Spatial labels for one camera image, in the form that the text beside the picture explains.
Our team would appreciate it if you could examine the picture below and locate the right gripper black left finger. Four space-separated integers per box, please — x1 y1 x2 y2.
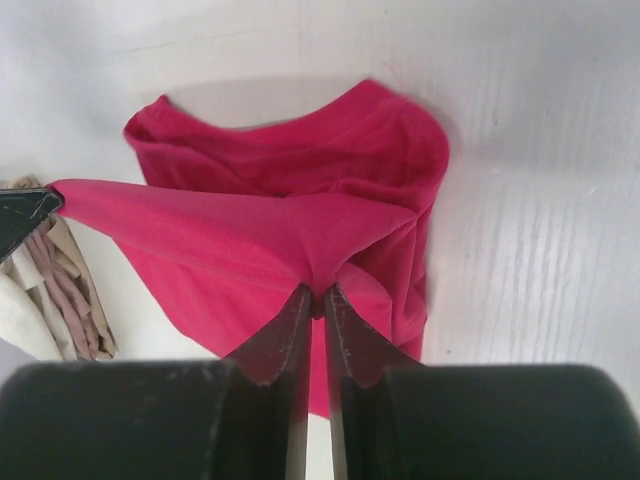
1 286 312 479

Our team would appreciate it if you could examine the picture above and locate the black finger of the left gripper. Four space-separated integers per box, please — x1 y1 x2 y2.
0 187 65 262

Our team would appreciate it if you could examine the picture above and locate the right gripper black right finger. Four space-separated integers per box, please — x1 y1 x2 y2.
325 286 639 479

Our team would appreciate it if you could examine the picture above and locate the magenta t-shirt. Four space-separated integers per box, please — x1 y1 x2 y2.
49 78 451 421

